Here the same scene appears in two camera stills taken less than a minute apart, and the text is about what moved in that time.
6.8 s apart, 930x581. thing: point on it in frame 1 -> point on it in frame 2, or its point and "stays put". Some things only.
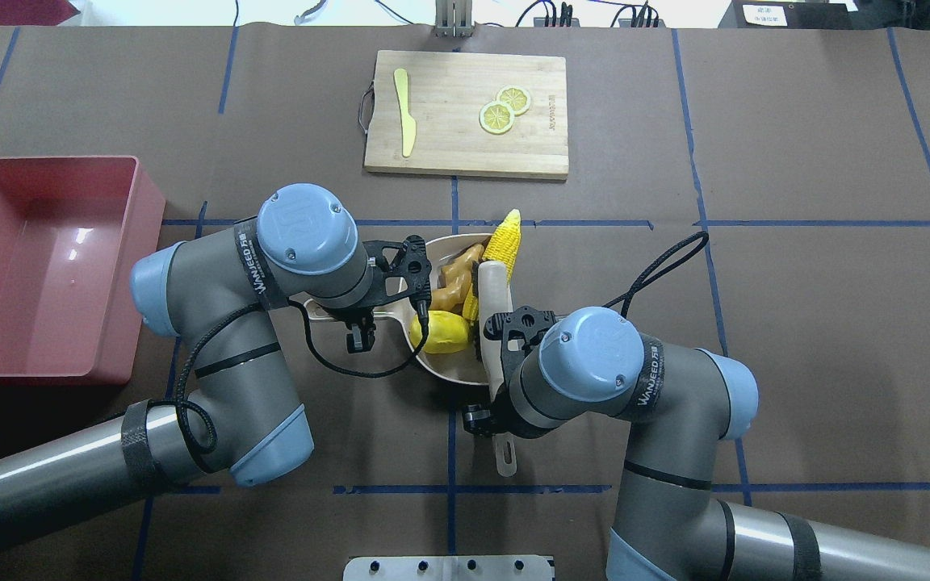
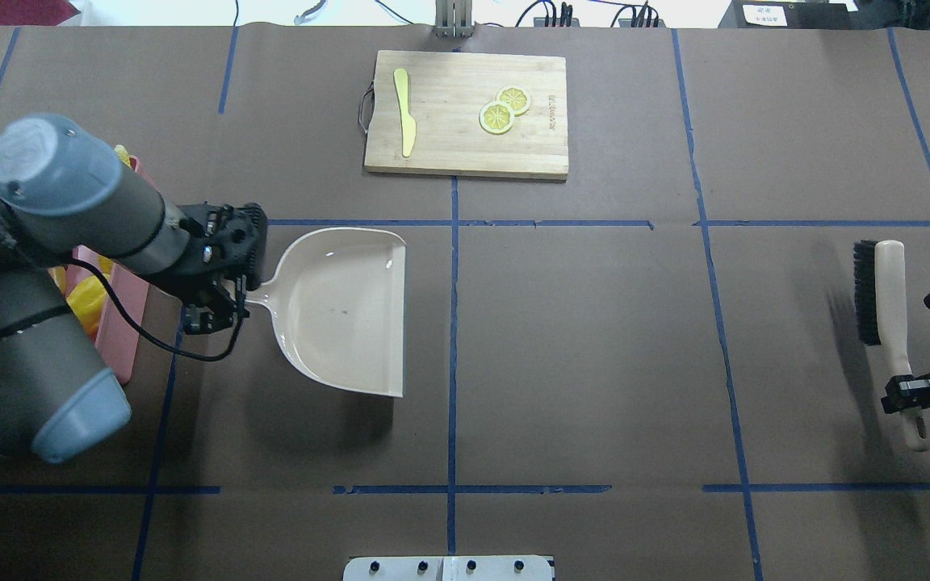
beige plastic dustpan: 467,365 -> 338,296
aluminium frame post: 454,18 stays put
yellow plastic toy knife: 407,123 stays put
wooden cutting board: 467,114 stays put
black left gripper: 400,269 -> 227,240
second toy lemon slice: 496,118 stays put
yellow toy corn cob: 503,246 -> 123,154
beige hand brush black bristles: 490,296 -> 880,277
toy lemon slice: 517,97 stays put
